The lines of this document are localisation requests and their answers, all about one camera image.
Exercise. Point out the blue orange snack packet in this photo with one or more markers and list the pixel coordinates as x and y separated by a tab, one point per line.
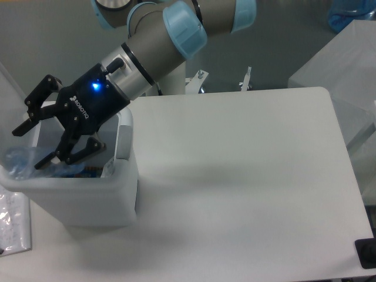
88	172

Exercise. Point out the black device at edge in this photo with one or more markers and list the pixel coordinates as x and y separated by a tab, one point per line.
366	252

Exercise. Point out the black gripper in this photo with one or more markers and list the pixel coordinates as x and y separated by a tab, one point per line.
91	100

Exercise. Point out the white trash can lid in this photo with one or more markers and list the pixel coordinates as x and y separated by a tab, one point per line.
13	112

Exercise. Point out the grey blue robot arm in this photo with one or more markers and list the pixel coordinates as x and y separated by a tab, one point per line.
161	36

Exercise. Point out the translucent white storage box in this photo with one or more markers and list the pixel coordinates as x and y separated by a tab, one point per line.
346	68

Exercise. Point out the white pedestal base bracket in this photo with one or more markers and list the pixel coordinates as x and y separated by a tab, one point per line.
194	84

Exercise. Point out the white plastic trash can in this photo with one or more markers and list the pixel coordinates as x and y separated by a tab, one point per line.
91	202

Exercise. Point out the blue water jug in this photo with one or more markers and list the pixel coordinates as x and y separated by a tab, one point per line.
342	13

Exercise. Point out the white green plastic wrapper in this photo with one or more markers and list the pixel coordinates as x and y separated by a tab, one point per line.
108	168

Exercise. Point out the paper sheet in sleeve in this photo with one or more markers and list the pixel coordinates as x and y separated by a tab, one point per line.
15	223

